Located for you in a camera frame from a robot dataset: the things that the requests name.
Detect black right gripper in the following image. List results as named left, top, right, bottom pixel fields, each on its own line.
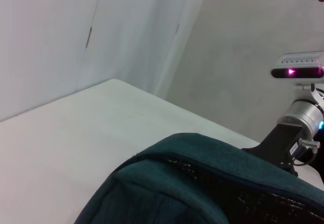
left=241, top=124, right=311, bottom=176

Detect dark teal fabric lunch bag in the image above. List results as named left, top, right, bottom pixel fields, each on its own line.
left=73, top=132, right=324, bottom=224

